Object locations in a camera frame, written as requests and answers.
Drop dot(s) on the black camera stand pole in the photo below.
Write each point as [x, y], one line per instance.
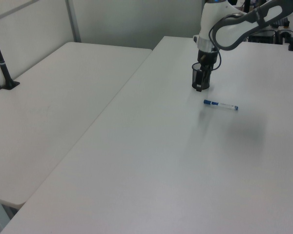
[3, 65]

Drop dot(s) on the dark background equipment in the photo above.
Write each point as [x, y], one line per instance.
[266, 36]

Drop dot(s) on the blue white marker pen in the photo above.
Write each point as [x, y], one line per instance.
[221, 105]

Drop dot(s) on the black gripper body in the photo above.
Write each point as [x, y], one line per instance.
[208, 58]

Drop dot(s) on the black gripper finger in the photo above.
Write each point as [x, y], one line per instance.
[207, 75]
[199, 80]

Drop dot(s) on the white side table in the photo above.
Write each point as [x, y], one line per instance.
[51, 109]

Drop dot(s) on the grey partition frame post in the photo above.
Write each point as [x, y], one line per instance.
[73, 22]

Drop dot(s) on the black mesh pen cup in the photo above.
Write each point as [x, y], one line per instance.
[206, 84]

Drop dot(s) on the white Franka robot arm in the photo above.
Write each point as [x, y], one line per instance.
[210, 19]

